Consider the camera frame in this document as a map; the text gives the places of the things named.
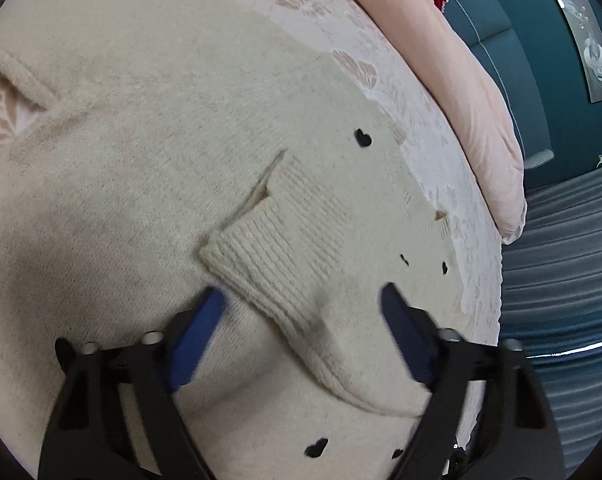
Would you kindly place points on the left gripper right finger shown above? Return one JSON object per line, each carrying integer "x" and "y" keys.
{"x": 487, "y": 415}

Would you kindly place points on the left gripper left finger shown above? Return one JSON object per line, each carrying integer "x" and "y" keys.
{"x": 87, "y": 436}

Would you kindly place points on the cream knit sweater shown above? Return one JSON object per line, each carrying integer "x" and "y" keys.
{"x": 181, "y": 209}

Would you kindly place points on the grey-blue curtain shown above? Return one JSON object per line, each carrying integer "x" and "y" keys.
{"x": 552, "y": 303}

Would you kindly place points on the pink butterfly bedspread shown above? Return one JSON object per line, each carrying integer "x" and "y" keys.
{"x": 411, "y": 124}

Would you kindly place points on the teal upholstered headboard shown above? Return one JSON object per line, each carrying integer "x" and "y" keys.
{"x": 527, "y": 48}

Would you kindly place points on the pink folded quilt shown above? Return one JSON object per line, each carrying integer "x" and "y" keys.
{"x": 469, "y": 98}

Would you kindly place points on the framed floral wall picture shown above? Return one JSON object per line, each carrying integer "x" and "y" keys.
{"x": 587, "y": 35}

